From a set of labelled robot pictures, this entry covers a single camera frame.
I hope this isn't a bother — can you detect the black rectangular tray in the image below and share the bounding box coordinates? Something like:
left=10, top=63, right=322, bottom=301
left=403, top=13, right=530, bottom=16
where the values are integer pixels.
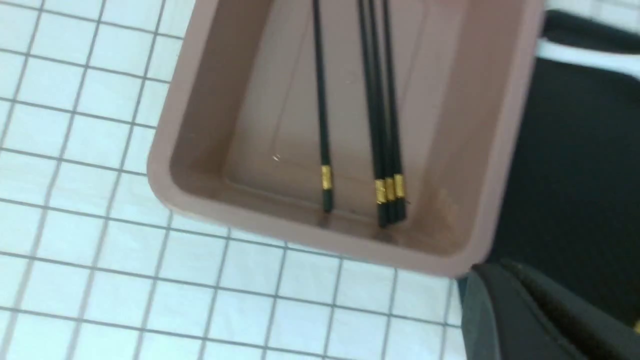
left=487, top=10, right=640, bottom=326

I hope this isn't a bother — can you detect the black chopstick gold band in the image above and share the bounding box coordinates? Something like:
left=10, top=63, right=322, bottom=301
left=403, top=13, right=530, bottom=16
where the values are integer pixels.
left=368, top=0, right=398, bottom=224
left=311, top=0, right=334, bottom=214
left=356, top=0, right=389, bottom=229
left=381, top=0, right=407, bottom=224

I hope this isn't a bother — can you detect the brown plastic tray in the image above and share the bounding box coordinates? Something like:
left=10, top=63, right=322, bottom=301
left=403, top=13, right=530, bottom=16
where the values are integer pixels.
left=147, top=0, right=546, bottom=277

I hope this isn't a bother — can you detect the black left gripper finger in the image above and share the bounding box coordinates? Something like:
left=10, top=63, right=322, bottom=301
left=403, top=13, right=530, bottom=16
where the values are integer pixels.
left=461, top=260, right=640, bottom=360

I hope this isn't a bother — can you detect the white checkered tablecloth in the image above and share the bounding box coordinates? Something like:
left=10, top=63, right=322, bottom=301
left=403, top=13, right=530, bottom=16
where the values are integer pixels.
left=0, top=0, right=640, bottom=360

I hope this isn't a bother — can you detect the white ceramic spoon far left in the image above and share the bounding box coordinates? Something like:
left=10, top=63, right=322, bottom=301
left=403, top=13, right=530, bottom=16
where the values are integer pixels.
left=535, top=38, right=640, bottom=80

